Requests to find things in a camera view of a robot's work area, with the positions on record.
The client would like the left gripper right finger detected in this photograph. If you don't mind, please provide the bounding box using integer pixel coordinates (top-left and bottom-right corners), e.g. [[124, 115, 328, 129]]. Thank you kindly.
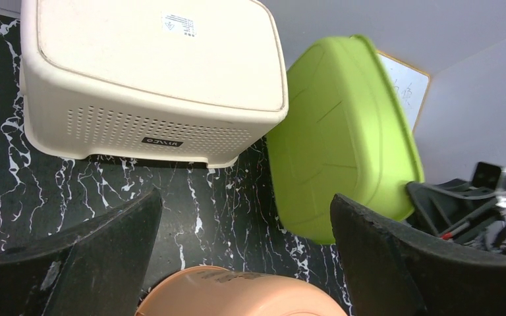
[[330, 194, 506, 315]]

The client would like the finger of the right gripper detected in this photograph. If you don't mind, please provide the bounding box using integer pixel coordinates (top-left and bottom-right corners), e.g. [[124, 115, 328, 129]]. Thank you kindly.
[[405, 178, 503, 244]]

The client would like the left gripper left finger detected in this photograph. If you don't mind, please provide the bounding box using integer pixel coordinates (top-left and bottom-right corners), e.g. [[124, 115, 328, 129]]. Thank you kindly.
[[0, 189, 163, 315]]

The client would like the small whiteboard yellow frame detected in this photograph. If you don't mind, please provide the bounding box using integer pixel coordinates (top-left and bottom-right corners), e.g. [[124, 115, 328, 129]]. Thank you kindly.
[[378, 51, 431, 132]]

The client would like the black marbled table mat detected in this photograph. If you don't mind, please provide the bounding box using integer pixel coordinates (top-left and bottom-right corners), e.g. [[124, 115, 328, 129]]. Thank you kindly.
[[0, 9, 354, 316]]

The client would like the orange plastic bucket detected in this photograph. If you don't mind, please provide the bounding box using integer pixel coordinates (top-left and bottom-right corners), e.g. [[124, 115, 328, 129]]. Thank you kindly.
[[136, 265, 345, 315]]

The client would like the cream perforated storage basket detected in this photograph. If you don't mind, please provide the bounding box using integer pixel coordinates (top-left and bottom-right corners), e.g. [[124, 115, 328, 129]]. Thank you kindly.
[[20, 0, 289, 169]]

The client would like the green plastic tray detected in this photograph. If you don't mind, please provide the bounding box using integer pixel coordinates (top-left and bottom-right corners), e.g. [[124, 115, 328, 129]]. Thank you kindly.
[[266, 35, 424, 244]]

